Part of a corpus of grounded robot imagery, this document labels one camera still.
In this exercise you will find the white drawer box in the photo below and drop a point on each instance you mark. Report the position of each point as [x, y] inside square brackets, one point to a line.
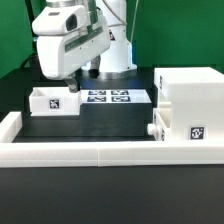
[159, 128]
[54, 101]

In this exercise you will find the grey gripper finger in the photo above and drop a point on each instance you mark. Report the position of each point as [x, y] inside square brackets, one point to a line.
[94, 67]
[73, 85]

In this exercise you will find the black camera stand pole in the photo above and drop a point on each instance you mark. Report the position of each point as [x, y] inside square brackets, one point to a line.
[33, 58]

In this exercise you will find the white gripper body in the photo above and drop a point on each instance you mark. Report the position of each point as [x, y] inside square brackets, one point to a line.
[67, 40]

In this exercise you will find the white U-shaped fence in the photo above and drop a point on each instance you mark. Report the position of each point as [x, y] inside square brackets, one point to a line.
[101, 154]

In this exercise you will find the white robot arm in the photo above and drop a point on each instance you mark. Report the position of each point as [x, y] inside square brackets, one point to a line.
[118, 58]

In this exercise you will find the white front drawer box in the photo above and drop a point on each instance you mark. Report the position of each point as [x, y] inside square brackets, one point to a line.
[159, 128]

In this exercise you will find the white fiducial marker sheet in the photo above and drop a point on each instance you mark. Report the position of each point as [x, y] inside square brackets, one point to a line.
[116, 96]

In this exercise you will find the white rear drawer box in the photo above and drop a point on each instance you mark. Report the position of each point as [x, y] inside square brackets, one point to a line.
[54, 101]

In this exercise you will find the white drawer cabinet housing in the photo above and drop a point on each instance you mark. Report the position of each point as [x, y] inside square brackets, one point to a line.
[196, 95]

